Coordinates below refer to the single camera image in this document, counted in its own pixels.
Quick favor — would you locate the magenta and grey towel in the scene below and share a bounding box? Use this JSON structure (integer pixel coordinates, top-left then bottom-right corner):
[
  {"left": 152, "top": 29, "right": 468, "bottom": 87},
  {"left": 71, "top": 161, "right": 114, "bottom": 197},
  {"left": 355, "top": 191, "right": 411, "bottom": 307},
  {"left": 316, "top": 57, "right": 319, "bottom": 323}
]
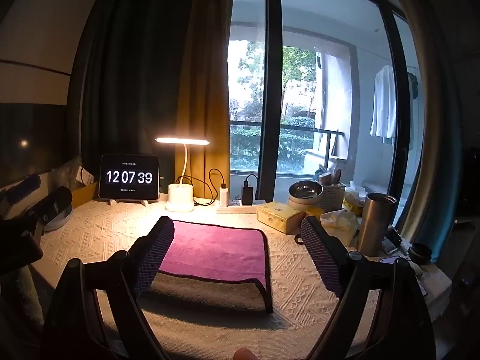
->
[{"left": 143, "top": 220, "right": 274, "bottom": 314}]

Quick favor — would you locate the person's right hand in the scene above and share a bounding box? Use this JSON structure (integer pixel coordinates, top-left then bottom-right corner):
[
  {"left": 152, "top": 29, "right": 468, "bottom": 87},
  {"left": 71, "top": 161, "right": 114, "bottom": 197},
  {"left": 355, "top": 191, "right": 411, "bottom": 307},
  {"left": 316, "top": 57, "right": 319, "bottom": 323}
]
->
[{"left": 233, "top": 347, "right": 260, "bottom": 360}]

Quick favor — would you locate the white bowl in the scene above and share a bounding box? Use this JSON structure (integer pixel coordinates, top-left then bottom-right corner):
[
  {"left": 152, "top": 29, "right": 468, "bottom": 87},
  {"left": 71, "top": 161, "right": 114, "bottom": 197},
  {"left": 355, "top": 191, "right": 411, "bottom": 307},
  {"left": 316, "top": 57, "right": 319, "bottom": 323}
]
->
[{"left": 287, "top": 194, "right": 324, "bottom": 212}]

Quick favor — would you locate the round grey container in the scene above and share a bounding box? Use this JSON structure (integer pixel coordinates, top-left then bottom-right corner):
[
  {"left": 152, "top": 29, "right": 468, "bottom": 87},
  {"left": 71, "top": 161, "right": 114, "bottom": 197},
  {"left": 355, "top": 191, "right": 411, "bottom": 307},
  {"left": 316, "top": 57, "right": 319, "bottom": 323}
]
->
[{"left": 43, "top": 205, "right": 74, "bottom": 232}]

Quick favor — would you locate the white hanging shirt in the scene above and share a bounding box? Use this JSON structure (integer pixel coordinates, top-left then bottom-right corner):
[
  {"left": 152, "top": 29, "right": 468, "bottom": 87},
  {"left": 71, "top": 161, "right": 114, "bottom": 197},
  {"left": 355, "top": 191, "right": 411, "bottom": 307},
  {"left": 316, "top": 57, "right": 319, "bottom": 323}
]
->
[{"left": 369, "top": 65, "right": 397, "bottom": 146}]

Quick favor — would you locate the white tablet stand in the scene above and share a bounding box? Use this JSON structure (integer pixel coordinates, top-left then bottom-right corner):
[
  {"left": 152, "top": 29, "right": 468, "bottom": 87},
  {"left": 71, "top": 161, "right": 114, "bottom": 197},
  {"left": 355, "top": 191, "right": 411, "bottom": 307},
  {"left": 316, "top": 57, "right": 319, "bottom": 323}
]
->
[{"left": 108, "top": 197, "right": 148, "bottom": 207}]

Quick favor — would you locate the white power strip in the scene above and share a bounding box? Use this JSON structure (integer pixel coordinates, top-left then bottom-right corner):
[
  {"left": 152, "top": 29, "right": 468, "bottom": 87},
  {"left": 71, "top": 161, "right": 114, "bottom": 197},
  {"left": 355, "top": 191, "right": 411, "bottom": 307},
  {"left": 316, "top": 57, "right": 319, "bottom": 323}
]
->
[{"left": 215, "top": 199, "right": 260, "bottom": 215}]

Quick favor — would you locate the dark green curtain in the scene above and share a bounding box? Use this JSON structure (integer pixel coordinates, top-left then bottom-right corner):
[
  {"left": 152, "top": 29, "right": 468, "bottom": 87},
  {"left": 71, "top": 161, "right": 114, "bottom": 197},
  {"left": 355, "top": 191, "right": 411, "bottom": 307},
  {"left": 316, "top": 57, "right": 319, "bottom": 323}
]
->
[{"left": 80, "top": 0, "right": 200, "bottom": 175}]

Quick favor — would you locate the white plastic basket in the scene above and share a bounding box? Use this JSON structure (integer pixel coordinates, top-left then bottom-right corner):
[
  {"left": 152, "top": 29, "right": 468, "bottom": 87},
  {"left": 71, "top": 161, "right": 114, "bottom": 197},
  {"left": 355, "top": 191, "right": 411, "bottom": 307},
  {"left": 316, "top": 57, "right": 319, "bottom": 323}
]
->
[{"left": 318, "top": 182, "right": 347, "bottom": 213}]

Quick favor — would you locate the black window frame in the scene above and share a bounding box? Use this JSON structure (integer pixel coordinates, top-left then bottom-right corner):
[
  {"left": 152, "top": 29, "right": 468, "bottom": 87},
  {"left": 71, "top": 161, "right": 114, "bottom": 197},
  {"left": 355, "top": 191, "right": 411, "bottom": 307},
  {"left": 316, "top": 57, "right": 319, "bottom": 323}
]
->
[{"left": 225, "top": 0, "right": 413, "bottom": 233}]

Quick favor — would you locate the steel tumbler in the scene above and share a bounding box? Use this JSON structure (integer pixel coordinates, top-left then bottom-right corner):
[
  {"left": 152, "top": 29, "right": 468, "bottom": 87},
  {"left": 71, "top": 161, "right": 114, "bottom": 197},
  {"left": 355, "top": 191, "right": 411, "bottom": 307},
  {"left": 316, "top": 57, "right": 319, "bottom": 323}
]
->
[{"left": 356, "top": 192, "right": 398, "bottom": 258}]

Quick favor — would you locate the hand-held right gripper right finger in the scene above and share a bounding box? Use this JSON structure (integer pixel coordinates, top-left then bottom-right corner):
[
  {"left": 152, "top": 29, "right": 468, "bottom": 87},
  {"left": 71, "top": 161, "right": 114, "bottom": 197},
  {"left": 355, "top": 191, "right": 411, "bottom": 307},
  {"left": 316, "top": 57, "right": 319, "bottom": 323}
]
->
[{"left": 301, "top": 216, "right": 438, "bottom": 360}]

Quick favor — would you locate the mustard yellow curtain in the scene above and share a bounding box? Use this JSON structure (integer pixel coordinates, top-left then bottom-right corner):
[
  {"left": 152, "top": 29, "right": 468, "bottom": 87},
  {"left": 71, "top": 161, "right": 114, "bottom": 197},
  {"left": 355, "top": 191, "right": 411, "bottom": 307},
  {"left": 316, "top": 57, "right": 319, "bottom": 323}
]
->
[{"left": 174, "top": 0, "right": 236, "bottom": 200}]

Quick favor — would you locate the cardboard box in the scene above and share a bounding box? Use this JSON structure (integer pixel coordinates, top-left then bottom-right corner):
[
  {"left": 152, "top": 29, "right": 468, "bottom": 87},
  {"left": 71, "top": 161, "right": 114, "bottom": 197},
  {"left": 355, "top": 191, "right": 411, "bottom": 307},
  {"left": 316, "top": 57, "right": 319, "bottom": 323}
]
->
[{"left": 70, "top": 182, "right": 100, "bottom": 209}]

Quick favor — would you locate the steel bowl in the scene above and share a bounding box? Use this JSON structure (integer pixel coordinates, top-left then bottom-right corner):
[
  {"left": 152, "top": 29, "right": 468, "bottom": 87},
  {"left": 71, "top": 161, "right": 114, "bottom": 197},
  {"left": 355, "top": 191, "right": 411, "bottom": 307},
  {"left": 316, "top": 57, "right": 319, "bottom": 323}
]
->
[{"left": 287, "top": 180, "right": 324, "bottom": 200}]

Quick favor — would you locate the black television screen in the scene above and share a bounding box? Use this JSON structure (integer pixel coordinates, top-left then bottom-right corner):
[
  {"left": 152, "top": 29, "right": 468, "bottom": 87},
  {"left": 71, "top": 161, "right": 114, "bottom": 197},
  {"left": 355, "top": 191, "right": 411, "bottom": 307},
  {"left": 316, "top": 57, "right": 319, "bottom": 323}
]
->
[{"left": 0, "top": 102, "right": 82, "bottom": 189}]

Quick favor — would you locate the yellow tissue box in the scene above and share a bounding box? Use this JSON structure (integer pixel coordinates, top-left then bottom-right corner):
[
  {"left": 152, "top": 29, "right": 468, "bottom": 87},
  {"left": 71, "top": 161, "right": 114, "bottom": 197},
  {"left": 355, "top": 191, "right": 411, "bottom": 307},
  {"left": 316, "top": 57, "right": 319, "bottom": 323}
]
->
[{"left": 256, "top": 201, "right": 305, "bottom": 235}]

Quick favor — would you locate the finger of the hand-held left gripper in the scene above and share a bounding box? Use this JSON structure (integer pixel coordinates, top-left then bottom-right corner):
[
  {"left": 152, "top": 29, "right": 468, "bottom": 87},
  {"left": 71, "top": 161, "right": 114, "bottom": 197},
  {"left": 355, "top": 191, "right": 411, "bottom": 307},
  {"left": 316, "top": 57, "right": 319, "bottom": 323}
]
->
[
  {"left": 0, "top": 175, "right": 41, "bottom": 206},
  {"left": 22, "top": 186, "right": 74, "bottom": 230}
]

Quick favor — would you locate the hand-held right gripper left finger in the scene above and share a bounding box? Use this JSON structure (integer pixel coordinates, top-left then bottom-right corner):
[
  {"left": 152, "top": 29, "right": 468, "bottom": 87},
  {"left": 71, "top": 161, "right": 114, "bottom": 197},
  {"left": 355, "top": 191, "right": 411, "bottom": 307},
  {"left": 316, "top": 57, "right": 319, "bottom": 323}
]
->
[{"left": 43, "top": 215, "right": 176, "bottom": 360}]

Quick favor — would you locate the yellow snack packet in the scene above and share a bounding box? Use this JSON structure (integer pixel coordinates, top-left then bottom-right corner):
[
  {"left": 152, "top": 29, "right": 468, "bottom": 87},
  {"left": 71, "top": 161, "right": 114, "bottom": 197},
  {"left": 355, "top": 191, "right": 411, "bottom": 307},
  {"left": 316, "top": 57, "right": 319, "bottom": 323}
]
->
[{"left": 343, "top": 187, "right": 367, "bottom": 216}]

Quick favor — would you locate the clear plastic tissue pack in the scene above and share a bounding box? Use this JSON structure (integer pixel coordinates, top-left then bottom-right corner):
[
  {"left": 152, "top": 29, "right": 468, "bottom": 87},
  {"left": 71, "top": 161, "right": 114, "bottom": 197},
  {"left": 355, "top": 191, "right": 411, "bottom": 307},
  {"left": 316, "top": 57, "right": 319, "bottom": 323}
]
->
[{"left": 320, "top": 209, "right": 361, "bottom": 247}]

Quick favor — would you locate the black charger cable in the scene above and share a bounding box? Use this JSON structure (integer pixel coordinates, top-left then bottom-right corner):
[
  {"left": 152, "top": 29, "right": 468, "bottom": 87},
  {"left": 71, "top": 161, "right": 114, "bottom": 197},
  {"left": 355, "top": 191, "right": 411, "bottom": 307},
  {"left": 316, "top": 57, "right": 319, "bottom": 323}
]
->
[{"left": 175, "top": 168, "right": 226, "bottom": 208}]

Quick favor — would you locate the tablet showing clock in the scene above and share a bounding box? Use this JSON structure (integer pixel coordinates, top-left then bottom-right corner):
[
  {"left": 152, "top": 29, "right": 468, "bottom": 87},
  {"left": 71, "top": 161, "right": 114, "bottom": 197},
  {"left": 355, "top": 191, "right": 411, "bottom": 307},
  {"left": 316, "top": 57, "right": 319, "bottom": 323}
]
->
[{"left": 98, "top": 153, "right": 161, "bottom": 200}]

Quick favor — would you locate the white desk lamp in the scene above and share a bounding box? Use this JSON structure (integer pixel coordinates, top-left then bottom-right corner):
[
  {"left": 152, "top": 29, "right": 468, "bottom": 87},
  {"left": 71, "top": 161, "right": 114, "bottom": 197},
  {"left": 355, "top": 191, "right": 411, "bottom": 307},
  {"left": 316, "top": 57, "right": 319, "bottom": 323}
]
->
[{"left": 155, "top": 137, "right": 211, "bottom": 212}]

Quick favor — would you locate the black power adapter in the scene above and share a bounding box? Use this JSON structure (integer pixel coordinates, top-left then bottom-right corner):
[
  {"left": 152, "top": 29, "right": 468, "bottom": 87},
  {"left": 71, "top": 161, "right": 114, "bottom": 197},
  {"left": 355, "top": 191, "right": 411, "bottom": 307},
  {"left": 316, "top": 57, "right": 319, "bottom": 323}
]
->
[{"left": 241, "top": 181, "right": 256, "bottom": 205}]

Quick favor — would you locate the black round cap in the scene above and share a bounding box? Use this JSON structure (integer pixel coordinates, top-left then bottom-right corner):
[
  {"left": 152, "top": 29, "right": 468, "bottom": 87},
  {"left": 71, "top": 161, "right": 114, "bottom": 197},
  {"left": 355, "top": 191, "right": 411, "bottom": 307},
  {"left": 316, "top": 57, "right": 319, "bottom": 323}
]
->
[{"left": 408, "top": 242, "right": 433, "bottom": 264}]

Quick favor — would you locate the white textured tablecloth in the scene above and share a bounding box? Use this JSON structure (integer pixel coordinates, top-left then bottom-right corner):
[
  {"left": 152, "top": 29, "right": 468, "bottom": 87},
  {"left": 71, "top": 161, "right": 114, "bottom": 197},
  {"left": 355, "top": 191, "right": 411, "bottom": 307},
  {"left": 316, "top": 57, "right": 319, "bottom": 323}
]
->
[{"left": 31, "top": 194, "right": 452, "bottom": 360}]

